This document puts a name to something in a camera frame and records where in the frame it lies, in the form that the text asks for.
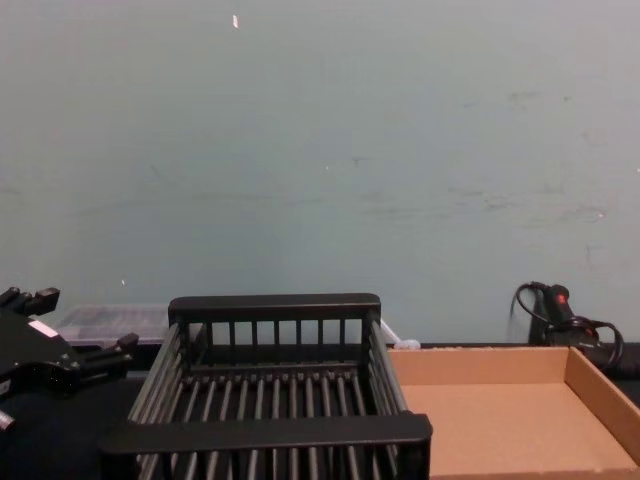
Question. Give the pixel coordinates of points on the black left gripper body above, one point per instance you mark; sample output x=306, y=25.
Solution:
x=35, y=360

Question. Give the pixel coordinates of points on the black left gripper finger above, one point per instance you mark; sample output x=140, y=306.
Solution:
x=44, y=298
x=102, y=360

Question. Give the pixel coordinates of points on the black rack with steel bars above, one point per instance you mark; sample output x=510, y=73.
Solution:
x=270, y=385

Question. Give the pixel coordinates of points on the clear plastic case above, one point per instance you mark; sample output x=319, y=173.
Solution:
x=115, y=325

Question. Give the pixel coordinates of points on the plain pale wall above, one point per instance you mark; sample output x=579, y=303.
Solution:
x=320, y=150

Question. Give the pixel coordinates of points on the small white three-armed plastic piece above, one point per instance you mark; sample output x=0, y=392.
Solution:
x=406, y=344

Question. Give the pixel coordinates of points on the shallow brown cardboard tray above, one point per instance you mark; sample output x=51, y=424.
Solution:
x=500, y=420

